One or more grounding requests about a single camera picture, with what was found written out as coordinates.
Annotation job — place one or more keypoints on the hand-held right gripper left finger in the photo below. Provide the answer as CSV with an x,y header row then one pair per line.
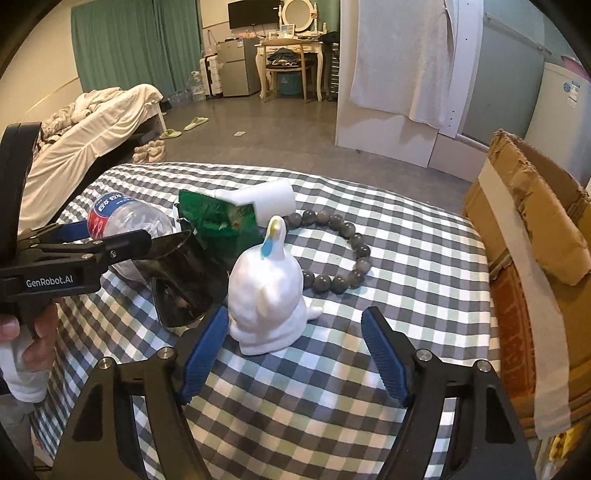
x,y
203,355

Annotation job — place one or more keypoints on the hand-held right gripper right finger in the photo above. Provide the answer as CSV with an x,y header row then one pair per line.
x,y
383,360

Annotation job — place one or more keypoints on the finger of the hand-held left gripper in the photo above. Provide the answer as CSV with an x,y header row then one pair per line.
x,y
76,231
120,247

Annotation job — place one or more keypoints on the clear cotton swab jar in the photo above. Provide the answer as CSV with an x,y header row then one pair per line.
x,y
129,217

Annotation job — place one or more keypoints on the black sunglasses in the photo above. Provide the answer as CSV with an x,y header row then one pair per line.
x,y
184,281

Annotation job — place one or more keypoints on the white figurine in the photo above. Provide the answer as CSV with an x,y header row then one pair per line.
x,y
268,300

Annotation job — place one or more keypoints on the cardboard box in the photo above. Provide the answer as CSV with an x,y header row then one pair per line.
x,y
517,230

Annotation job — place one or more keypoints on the person's left hand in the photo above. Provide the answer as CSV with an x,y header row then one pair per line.
x,y
44,337

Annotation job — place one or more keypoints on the beige shoe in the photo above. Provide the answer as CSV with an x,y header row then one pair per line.
x,y
141,153
157,150

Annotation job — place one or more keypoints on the green foil packet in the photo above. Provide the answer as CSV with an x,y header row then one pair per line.
x,y
212,217

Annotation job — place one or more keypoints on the bed with white bedding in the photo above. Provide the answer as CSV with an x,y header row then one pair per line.
x,y
92,134

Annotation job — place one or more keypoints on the checkered tablecloth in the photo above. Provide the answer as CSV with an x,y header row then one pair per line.
x,y
300,415

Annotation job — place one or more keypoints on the green slipper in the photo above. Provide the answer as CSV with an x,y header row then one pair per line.
x,y
196,123
171,134

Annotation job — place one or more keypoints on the clear water jug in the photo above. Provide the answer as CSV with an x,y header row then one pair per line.
x,y
197,90

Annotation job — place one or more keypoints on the wide green curtain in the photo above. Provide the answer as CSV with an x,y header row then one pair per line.
x,y
129,46

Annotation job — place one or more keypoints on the white suitcase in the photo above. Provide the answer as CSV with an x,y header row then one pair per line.
x,y
210,76

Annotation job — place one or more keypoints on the grey mini fridge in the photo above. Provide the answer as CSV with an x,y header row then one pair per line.
x,y
238,69

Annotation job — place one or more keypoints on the teal waste bin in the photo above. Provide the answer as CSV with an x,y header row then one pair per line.
x,y
288,85

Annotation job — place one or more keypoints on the wooden chair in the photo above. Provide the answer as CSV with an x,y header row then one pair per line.
x,y
286,69

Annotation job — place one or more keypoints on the cream vanity desk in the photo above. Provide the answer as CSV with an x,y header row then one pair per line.
x,y
288,45

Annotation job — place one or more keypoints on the black television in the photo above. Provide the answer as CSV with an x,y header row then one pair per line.
x,y
254,14

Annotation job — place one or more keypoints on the oval vanity mirror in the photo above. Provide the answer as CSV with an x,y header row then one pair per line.
x,y
298,11

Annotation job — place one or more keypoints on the hanging white towel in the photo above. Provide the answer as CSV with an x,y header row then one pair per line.
x,y
397,60

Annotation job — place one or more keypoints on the white wooden panel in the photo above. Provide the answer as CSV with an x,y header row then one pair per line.
x,y
464,69

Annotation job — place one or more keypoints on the frosted glass door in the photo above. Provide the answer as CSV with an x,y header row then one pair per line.
x,y
508,83

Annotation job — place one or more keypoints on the grey washing machine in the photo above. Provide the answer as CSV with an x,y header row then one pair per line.
x,y
558,110

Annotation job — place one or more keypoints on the narrow green curtain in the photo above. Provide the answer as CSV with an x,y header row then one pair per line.
x,y
328,14

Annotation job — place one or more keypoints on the pink basin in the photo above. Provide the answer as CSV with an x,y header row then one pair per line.
x,y
577,64

